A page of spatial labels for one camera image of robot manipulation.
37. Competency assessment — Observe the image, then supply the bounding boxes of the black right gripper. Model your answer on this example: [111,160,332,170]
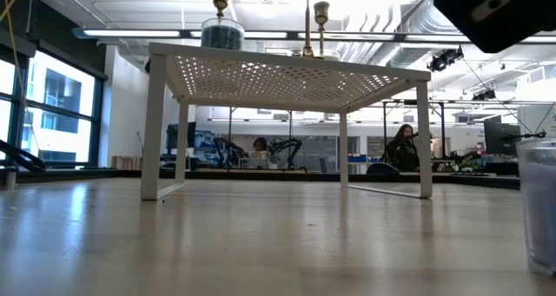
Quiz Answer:
[433,0,556,55]

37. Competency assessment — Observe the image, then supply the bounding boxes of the short brass candlestick holder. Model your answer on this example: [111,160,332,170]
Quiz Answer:
[313,0,331,61]

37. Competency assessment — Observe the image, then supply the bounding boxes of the tall brass candlestick holder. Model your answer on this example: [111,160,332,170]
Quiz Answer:
[301,0,315,58]

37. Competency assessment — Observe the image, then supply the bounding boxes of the white perforated metal shelf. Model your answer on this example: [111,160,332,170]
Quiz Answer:
[139,42,434,201]

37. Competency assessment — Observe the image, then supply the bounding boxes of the teal candle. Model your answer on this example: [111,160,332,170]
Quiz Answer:
[201,16,246,52]

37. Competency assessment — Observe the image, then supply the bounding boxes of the black track spotlight cluster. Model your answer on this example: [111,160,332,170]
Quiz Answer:
[426,45,465,74]
[471,87,499,102]

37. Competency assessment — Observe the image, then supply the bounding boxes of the white cabinet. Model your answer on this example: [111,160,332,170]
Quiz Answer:
[515,103,556,141]

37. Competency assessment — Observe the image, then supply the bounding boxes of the black monitor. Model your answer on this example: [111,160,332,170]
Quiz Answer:
[166,122,197,156]
[484,121,521,157]

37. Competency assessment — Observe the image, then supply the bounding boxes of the person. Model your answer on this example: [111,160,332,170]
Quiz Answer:
[250,136,271,161]
[384,123,421,173]

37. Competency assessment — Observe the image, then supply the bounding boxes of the clear plastic cup at right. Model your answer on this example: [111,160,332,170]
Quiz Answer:
[515,137,556,276]

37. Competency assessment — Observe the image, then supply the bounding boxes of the black chair back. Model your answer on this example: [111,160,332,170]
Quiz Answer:
[367,161,401,176]

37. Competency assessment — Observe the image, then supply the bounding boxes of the wooden crate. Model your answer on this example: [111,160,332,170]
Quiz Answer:
[110,155,143,171]

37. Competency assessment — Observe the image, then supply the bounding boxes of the large black-framed window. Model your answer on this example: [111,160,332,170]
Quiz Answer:
[0,48,108,168]

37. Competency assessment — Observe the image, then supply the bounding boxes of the silver ventilation duct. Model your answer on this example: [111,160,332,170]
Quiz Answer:
[338,0,461,67]

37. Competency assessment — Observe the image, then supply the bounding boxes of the black background gantry frame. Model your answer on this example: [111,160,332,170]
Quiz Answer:
[381,98,448,161]

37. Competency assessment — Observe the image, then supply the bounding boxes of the long ceiling light rail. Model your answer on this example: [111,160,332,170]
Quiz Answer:
[72,26,556,45]

